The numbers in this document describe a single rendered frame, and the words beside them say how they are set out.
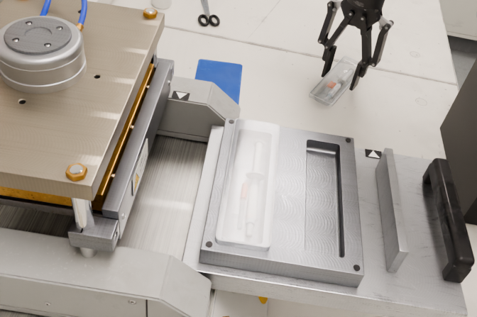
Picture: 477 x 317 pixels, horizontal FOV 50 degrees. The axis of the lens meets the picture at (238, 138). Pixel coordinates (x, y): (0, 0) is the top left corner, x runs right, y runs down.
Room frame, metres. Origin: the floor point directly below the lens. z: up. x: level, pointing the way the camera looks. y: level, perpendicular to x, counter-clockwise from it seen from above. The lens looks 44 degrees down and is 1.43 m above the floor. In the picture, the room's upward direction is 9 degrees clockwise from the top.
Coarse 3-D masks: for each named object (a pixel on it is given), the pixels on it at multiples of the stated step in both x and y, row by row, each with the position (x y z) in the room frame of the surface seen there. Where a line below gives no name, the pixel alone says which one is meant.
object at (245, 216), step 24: (240, 120) 0.47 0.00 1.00; (240, 144) 0.43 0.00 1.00; (264, 144) 0.44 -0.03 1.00; (240, 168) 0.39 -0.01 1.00; (264, 168) 0.40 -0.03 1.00; (240, 192) 0.36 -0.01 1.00; (264, 192) 0.36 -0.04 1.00; (240, 216) 0.33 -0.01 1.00; (264, 216) 0.33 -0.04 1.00; (240, 240) 0.30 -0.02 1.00; (264, 240) 0.30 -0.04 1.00
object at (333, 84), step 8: (344, 56) 1.01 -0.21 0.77; (336, 64) 0.98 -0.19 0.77; (344, 64) 0.98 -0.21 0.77; (352, 64) 0.99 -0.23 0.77; (336, 72) 0.94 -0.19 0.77; (344, 72) 0.95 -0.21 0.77; (352, 72) 0.95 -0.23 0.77; (328, 80) 0.91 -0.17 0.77; (336, 80) 0.91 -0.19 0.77; (344, 80) 0.92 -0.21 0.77; (320, 88) 0.88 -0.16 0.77; (328, 88) 0.88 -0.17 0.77; (336, 88) 0.89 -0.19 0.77; (344, 88) 0.89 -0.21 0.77; (320, 96) 0.85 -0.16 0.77; (328, 96) 0.85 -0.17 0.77; (336, 96) 0.86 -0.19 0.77
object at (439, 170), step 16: (432, 160) 0.46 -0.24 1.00; (432, 176) 0.44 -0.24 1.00; (448, 176) 0.43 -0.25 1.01; (448, 192) 0.40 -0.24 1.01; (448, 208) 0.38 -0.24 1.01; (448, 224) 0.36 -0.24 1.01; (464, 224) 0.36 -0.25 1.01; (448, 240) 0.34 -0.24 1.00; (464, 240) 0.34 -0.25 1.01; (448, 256) 0.33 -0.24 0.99; (464, 256) 0.32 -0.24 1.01; (448, 272) 0.31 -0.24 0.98; (464, 272) 0.31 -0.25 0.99
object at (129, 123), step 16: (144, 80) 0.45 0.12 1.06; (144, 96) 0.44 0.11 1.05; (128, 128) 0.37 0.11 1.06; (112, 160) 0.33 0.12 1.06; (112, 176) 0.31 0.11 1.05; (0, 192) 0.28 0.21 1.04; (16, 192) 0.28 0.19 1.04; (32, 192) 0.28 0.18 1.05; (32, 208) 0.28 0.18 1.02; (48, 208) 0.28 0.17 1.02; (64, 208) 0.28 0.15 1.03; (96, 208) 0.28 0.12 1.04
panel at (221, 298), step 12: (216, 300) 0.28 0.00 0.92; (228, 300) 0.29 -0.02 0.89; (240, 300) 0.32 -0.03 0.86; (252, 300) 0.34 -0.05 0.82; (264, 300) 0.36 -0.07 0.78; (216, 312) 0.27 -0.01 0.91; (228, 312) 0.28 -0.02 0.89; (240, 312) 0.30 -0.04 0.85; (252, 312) 0.32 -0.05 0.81; (264, 312) 0.35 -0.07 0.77
